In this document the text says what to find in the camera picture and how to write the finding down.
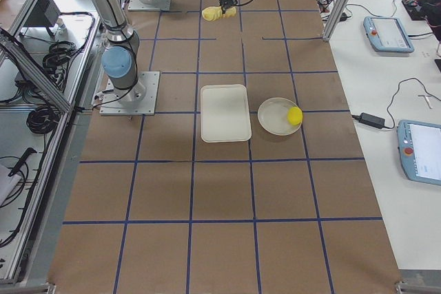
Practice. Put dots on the yellow bread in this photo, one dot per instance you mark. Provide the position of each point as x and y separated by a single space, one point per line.
213 13

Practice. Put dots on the white round plate with lemon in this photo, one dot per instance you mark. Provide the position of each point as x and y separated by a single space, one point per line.
272 116

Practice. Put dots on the white rectangular tray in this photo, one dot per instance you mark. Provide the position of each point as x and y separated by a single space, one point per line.
225 114

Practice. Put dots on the yellow lemon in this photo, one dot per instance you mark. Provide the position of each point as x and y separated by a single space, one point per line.
294 116

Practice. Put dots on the far teach pendant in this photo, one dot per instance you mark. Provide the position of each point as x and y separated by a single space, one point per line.
387 34

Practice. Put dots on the teach pendant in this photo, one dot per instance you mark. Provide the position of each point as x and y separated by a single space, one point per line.
419 150
387 34

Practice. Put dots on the black power adapter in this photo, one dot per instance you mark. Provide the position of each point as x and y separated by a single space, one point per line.
371 120

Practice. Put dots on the near teach pendant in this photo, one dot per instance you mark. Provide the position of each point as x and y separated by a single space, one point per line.
419 150

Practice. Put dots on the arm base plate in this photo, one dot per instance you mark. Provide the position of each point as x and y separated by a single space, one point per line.
140 100
148 5

